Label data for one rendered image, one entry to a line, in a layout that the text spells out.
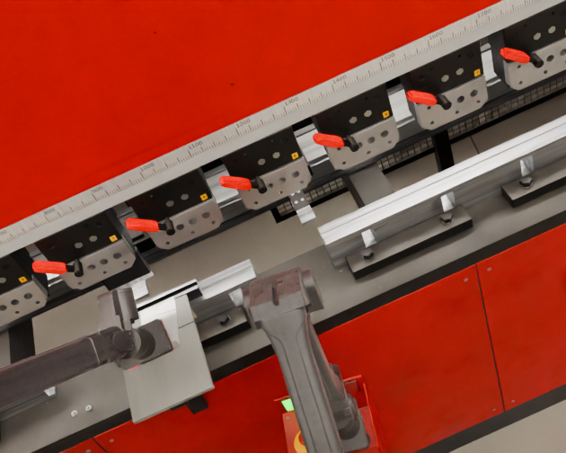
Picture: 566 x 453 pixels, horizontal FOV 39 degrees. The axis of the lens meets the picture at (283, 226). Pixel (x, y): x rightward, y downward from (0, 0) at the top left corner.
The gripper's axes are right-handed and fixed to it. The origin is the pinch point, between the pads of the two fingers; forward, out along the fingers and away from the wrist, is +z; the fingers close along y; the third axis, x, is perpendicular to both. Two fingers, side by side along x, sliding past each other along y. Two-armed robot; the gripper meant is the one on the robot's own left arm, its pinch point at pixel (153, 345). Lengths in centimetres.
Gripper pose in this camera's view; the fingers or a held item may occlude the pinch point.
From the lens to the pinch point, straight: 166.8
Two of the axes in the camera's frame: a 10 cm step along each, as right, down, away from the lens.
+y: -9.1, 4.2, 0.2
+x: 4.1, 8.9, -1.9
